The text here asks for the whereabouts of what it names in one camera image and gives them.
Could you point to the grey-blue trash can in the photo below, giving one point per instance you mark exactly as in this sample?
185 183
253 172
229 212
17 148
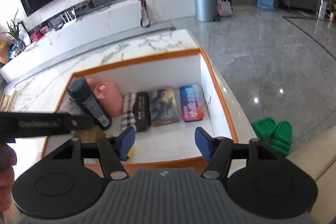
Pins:
205 3

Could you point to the person's left hand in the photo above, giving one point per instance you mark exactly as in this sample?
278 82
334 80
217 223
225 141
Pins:
5 169

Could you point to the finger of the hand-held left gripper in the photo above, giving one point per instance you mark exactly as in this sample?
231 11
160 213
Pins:
82 123

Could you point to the orange cardboard box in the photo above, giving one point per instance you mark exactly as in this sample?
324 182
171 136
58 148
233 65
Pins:
157 69

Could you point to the gold square box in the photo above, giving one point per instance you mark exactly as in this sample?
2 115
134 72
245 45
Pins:
90 136

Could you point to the red box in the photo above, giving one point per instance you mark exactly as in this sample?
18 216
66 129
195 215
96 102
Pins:
35 36

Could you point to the green potted plant glass vase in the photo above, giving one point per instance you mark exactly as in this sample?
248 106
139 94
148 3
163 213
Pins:
15 29

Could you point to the gold vase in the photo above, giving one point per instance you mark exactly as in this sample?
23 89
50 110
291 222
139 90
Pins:
3 52

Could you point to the yellow tape measure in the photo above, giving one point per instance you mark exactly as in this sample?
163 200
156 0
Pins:
130 154

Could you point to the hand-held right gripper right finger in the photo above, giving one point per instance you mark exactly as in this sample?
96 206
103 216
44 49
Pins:
203 145

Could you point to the green slipper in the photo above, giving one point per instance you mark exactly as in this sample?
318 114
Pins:
263 128
281 137

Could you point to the illustrated card box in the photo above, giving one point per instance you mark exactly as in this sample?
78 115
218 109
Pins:
162 106

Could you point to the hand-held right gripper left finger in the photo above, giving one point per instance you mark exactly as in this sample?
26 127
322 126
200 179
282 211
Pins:
127 142

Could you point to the marble television console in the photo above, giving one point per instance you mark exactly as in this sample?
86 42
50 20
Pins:
105 22

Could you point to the pink box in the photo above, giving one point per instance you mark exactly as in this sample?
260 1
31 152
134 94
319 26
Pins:
44 30

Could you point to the plaid zip case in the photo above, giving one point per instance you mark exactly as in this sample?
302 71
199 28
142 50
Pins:
131 108

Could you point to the woven checkered bag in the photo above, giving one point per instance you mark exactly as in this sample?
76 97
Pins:
225 7

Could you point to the red and blue tin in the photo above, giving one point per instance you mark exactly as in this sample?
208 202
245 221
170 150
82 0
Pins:
191 103

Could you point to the blue snack bags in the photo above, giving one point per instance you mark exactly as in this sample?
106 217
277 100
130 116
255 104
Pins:
13 51

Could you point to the large pink bottle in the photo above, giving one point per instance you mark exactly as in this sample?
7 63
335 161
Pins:
110 98

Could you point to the black tube bottle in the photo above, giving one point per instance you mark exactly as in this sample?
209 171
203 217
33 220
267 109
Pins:
89 100

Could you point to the white router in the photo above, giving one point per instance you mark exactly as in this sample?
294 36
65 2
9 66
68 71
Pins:
68 19

